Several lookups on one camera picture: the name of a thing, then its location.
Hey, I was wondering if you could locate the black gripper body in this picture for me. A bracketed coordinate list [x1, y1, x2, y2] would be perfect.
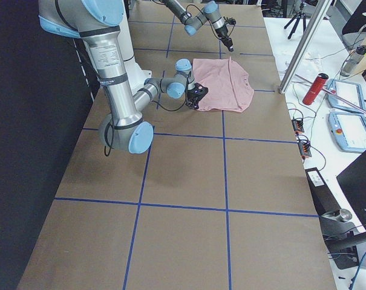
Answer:
[216, 25, 229, 41]
[185, 89, 200, 107]

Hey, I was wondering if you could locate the pink snoopy t-shirt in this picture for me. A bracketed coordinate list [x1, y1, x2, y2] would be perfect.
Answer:
[193, 58, 254, 112]

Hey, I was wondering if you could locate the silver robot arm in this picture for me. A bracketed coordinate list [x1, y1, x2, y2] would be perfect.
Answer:
[159, 0, 237, 52]
[38, 1, 199, 154]

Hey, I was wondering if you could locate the red thermos bottle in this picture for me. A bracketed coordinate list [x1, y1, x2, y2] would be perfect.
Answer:
[302, 73, 329, 106]

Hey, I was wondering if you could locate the orange connector block near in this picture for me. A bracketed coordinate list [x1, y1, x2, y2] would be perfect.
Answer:
[296, 134, 312, 160]

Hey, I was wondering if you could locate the far blue teach pendant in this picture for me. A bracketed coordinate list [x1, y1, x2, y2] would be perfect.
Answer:
[326, 79, 365, 113]

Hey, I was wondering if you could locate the blue teach pendant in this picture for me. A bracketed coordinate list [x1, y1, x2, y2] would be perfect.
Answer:
[326, 79, 365, 113]
[328, 112, 366, 153]

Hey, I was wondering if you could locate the clear water bottle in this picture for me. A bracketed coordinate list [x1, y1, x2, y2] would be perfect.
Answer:
[340, 45, 366, 77]

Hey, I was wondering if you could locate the black office chair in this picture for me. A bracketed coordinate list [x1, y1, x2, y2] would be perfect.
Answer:
[341, 1, 366, 50]

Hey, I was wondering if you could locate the near blue teach pendant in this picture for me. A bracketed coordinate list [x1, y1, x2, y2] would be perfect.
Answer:
[328, 112, 366, 153]

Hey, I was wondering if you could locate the metal reacher grabber tool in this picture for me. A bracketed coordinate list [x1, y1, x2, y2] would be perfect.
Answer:
[295, 74, 366, 115]

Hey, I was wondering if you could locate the black box device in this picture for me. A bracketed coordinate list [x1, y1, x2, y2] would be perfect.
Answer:
[305, 167, 341, 216]

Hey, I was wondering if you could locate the black monitor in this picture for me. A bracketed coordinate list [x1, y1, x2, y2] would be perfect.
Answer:
[336, 151, 366, 228]

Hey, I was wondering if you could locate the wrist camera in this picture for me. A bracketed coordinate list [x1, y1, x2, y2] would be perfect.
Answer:
[223, 16, 237, 26]
[194, 83, 209, 100]

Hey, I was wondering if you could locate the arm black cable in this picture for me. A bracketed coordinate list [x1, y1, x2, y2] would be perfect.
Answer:
[185, 4, 224, 42]
[103, 69, 192, 158]

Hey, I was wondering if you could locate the white pedestal column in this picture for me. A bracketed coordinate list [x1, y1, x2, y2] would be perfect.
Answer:
[118, 1, 152, 94]

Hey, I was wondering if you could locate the black camera tripod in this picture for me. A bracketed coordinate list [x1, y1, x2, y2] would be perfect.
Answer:
[284, 1, 307, 39]

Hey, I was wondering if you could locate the aluminium frame post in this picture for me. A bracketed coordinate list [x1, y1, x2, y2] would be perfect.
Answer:
[278, 1, 332, 94]

